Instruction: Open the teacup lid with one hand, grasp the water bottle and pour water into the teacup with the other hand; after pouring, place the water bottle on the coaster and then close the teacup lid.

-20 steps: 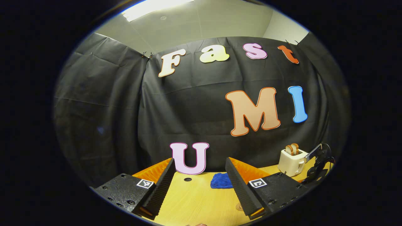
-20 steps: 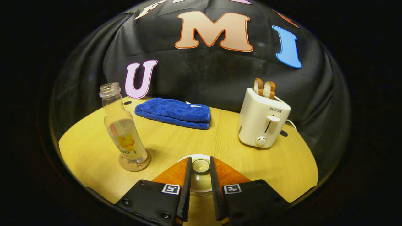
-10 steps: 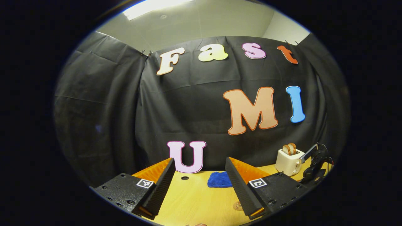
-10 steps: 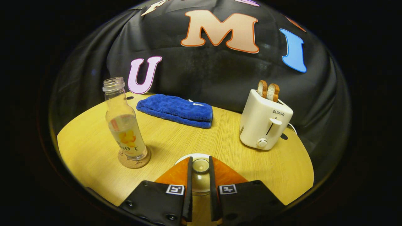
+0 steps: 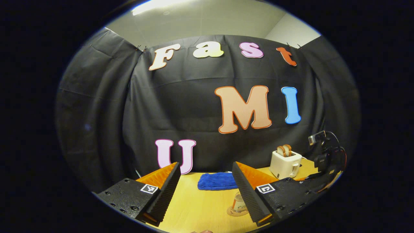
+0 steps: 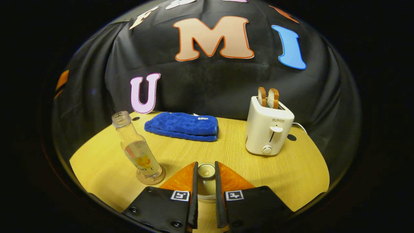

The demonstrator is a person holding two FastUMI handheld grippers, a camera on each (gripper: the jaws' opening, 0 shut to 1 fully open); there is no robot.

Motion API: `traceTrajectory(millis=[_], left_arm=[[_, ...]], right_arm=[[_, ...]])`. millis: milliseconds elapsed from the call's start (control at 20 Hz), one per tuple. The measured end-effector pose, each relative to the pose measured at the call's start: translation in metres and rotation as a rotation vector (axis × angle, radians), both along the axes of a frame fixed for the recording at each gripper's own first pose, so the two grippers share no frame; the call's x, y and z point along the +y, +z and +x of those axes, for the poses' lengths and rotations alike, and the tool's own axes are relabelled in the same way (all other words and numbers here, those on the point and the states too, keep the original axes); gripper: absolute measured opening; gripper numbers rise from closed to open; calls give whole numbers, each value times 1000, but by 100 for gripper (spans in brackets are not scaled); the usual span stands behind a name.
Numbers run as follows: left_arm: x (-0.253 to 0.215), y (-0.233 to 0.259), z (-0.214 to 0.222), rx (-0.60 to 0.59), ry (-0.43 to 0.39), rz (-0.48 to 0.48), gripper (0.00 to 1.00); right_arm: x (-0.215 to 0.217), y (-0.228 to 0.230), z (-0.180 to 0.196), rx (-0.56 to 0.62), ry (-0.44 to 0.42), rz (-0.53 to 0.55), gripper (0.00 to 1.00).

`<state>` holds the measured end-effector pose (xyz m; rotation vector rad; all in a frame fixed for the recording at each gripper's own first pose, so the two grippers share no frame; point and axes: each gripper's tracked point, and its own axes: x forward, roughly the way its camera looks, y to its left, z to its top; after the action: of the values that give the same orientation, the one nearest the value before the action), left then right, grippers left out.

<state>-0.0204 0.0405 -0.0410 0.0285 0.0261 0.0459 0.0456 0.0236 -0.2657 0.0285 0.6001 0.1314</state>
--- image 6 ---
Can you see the clear plastic water bottle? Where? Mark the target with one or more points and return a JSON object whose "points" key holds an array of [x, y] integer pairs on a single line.
{"points": [[139, 152]]}

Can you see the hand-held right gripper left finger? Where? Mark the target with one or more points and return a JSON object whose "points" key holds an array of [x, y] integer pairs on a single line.
{"points": [[195, 207]]}

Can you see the cream white toaster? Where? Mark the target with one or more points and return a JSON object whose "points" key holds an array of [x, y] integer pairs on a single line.
{"points": [[265, 129]]}

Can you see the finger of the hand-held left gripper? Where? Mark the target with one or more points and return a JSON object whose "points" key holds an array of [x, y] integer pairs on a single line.
{"points": [[62, 79], [58, 94]]}

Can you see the toasted bread slice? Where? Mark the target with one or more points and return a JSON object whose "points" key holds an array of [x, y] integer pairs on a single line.
{"points": [[262, 97], [273, 98]]}

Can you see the black backdrop cloth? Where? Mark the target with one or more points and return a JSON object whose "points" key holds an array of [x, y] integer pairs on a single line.
{"points": [[210, 81]]}

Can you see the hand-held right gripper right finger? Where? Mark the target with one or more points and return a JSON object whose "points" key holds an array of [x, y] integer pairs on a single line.
{"points": [[220, 207]]}

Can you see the blue folded towel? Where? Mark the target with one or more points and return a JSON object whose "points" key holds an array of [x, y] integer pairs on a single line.
{"points": [[181, 126]]}

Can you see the white teacup lid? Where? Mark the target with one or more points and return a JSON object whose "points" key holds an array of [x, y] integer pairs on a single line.
{"points": [[206, 184]]}

